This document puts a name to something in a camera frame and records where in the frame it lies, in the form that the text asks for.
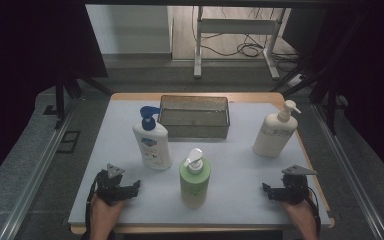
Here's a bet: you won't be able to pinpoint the dark curtain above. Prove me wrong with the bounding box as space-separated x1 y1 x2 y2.
308 0 384 189
0 0 109 194

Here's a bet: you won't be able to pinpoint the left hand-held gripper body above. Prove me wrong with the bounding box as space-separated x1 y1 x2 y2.
95 163 128 204

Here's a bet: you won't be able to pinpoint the black metal stand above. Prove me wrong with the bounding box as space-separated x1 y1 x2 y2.
53 74 114 130
269 63 339 136

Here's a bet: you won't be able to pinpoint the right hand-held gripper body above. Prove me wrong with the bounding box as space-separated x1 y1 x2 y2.
281 164 318 205

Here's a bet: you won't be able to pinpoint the cream pump bottle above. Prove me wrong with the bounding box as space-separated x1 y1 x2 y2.
252 99 302 158

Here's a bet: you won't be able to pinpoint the black cables on floor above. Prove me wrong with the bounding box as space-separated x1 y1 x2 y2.
198 5 302 73

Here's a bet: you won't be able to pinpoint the green bottle with white pump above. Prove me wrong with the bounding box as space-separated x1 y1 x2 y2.
178 147 212 210

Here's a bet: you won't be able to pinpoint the person's left hand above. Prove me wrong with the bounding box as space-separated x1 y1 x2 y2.
89 193 126 232

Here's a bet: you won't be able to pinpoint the white metal desk frame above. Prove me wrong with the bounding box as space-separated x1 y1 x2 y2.
193 5 287 81

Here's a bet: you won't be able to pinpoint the white wall panel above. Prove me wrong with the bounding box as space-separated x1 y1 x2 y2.
85 3 174 56

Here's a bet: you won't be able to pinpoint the wooden table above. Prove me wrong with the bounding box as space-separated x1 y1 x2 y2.
69 92 336 236

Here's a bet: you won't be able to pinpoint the white power strip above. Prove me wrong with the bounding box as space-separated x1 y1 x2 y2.
287 73 307 89

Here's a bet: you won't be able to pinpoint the black floor plate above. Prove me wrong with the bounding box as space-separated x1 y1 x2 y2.
56 130 82 155

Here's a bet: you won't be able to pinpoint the white bottle with blue pump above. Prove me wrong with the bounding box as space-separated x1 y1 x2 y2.
132 105 173 172

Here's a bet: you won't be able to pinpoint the metal mesh basket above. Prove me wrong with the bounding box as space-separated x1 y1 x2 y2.
157 94 231 140

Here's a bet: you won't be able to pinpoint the aluminium rail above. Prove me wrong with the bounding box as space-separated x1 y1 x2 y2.
0 99 78 240
312 102 384 240

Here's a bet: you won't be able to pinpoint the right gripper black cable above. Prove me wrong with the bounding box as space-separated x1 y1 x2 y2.
303 185 323 238

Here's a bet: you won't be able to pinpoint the person's right hand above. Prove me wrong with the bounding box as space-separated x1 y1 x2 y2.
281 199 318 232

